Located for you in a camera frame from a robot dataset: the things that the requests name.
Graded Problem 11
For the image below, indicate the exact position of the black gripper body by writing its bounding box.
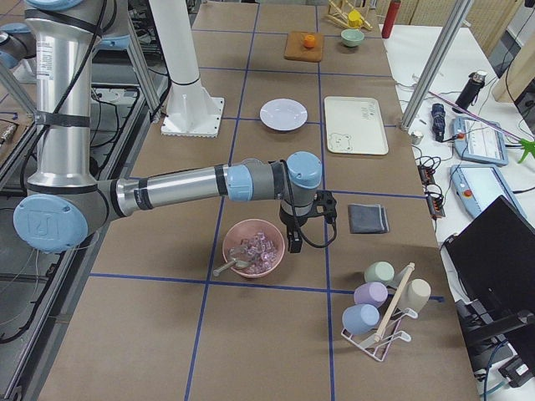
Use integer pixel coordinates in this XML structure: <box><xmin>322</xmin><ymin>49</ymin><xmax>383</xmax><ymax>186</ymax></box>
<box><xmin>279</xmin><ymin>196</ymin><xmax>313</xmax><ymax>239</ymax></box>

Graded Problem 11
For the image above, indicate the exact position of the orange fruit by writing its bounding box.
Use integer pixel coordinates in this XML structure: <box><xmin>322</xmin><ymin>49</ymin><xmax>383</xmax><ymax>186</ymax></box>
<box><xmin>303</xmin><ymin>34</ymin><xmax>316</xmax><ymax>49</ymax></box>

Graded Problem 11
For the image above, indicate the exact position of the cream bear serving tray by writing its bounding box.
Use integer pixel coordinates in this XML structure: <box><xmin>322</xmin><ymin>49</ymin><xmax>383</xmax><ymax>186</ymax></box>
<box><xmin>324</xmin><ymin>96</ymin><xmax>389</xmax><ymax>155</ymax></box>

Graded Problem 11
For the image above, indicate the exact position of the ice cubes pile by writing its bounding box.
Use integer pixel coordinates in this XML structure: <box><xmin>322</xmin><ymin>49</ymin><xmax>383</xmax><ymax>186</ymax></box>
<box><xmin>230</xmin><ymin>233</ymin><xmax>281</xmax><ymax>276</ymax></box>

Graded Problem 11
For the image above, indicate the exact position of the pink bowl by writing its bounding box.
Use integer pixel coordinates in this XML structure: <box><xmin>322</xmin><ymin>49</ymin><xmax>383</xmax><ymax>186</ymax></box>
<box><xmin>222</xmin><ymin>219</ymin><xmax>285</xmax><ymax>278</ymax></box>

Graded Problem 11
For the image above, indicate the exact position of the metal scoop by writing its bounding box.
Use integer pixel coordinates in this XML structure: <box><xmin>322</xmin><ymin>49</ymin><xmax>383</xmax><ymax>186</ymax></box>
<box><xmin>212</xmin><ymin>247</ymin><xmax>251</xmax><ymax>277</ymax></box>

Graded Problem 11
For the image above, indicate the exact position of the folded grey cloth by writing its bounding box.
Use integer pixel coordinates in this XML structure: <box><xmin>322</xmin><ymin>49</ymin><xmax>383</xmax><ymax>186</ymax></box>
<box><xmin>348</xmin><ymin>204</ymin><xmax>390</xmax><ymax>234</ymax></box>

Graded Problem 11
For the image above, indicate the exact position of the sage green cup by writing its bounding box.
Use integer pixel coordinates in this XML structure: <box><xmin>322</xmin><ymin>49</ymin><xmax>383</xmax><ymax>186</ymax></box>
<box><xmin>364</xmin><ymin>261</ymin><xmax>395</xmax><ymax>285</ymax></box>

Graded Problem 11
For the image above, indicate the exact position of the purple cup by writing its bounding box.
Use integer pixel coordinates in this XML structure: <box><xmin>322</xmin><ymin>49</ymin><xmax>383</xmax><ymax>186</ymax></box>
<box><xmin>354</xmin><ymin>282</ymin><xmax>388</xmax><ymax>308</ymax></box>

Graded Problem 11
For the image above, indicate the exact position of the blue cup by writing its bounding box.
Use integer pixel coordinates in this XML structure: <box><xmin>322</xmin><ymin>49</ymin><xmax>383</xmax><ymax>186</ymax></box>
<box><xmin>342</xmin><ymin>304</ymin><xmax>380</xmax><ymax>335</ymax></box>

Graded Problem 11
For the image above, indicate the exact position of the white round plate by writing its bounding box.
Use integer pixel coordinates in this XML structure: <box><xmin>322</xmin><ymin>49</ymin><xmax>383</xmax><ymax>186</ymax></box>
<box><xmin>260</xmin><ymin>99</ymin><xmax>308</xmax><ymax>131</ymax></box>

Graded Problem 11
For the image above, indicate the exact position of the beige cup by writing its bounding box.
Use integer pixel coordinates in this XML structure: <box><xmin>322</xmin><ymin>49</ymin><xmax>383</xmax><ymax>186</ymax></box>
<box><xmin>397</xmin><ymin>278</ymin><xmax>431</xmax><ymax>313</ymax></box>

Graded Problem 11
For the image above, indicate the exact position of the wooden cutting board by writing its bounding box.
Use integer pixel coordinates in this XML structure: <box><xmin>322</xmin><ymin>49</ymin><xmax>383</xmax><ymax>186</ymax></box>
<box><xmin>283</xmin><ymin>31</ymin><xmax>324</xmax><ymax>63</ymax></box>

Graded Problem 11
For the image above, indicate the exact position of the folded dark umbrella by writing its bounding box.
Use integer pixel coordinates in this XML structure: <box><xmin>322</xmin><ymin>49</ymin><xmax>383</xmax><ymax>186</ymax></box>
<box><xmin>431</xmin><ymin>103</ymin><xmax>446</xmax><ymax>142</ymax></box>

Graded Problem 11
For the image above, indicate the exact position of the lower teach pendant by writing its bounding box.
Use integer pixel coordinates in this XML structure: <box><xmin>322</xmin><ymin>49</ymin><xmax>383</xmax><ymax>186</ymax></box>
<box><xmin>450</xmin><ymin>164</ymin><xmax>526</xmax><ymax>218</ymax></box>

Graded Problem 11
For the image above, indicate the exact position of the teach pendant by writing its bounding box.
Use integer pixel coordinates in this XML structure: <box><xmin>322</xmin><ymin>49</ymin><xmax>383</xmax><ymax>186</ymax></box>
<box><xmin>451</xmin><ymin>117</ymin><xmax>508</xmax><ymax>166</ymax></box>
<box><xmin>450</xmin><ymin>164</ymin><xmax>526</xmax><ymax>218</ymax></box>

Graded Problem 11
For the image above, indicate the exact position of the green bowl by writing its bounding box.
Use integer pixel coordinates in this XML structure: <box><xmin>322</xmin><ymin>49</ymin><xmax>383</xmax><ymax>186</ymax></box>
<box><xmin>340</xmin><ymin>28</ymin><xmax>365</xmax><ymax>48</ymax></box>

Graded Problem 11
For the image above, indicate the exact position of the upper teach pendant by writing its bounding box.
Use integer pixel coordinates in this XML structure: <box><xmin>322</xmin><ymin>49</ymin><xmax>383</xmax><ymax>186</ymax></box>
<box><xmin>451</xmin><ymin>117</ymin><xmax>508</xmax><ymax>166</ymax></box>

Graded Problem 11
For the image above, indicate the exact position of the black laptop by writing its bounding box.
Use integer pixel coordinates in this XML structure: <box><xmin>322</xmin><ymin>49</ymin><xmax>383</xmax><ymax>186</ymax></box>
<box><xmin>442</xmin><ymin>194</ymin><xmax>535</xmax><ymax>310</ymax></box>

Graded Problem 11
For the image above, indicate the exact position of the wooden rack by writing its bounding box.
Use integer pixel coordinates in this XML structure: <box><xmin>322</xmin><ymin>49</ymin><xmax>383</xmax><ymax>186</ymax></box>
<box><xmin>325</xmin><ymin>0</ymin><xmax>373</xmax><ymax>31</ymax></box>

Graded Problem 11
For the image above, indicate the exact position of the yellow cup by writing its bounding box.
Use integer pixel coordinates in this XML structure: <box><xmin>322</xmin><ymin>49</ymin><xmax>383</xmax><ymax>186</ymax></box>
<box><xmin>347</xmin><ymin>10</ymin><xmax>364</xmax><ymax>29</ymax></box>

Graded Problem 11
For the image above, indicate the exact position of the black thermos bottle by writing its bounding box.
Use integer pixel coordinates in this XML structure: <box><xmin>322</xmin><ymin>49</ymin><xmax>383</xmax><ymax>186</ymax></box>
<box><xmin>453</xmin><ymin>70</ymin><xmax>488</xmax><ymax>113</ymax></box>

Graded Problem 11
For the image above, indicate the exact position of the red bottle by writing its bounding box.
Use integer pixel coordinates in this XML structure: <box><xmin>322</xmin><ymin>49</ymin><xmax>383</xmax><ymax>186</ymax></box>
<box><xmin>381</xmin><ymin>0</ymin><xmax>401</xmax><ymax>39</ymax></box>

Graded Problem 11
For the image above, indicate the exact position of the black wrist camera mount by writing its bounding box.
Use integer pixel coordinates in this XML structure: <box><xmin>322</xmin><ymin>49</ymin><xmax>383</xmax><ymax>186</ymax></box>
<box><xmin>313</xmin><ymin>190</ymin><xmax>338</xmax><ymax>222</ymax></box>

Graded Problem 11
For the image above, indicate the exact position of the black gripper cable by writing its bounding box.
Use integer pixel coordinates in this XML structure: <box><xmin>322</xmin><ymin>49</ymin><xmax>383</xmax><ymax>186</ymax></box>
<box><xmin>292</xmin><ymin>195</ymin><xmax>339</xmax><ymax>249</ymax></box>

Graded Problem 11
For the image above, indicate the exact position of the wooden rack handle rod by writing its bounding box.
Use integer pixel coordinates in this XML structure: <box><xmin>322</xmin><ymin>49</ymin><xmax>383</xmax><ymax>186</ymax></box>
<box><xmin>374</xmin><ymin>262</ymin><xmax>415</xmax><ymax>343</ymax></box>

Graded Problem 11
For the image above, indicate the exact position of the white wire cup rack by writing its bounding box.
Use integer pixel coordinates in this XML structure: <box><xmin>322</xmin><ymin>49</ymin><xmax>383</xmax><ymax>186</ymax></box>
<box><xmin>340</xmin><ymin>271</ymin><xmax>423</xmax><ymax>363</ymax></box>

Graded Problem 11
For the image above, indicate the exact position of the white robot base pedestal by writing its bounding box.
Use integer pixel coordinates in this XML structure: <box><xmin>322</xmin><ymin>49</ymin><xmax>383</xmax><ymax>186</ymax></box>
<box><xmin>150</xmin><ymin>0</ymin><xmax>225</xmax><ymax>138</ymax></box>

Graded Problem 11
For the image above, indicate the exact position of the aluminium frame post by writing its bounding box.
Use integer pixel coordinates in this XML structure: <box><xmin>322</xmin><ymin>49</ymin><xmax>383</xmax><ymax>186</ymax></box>
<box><xmin>400</xmin><ymin>0</ymin><xmax>473</xmax><ymax>132</ymax></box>

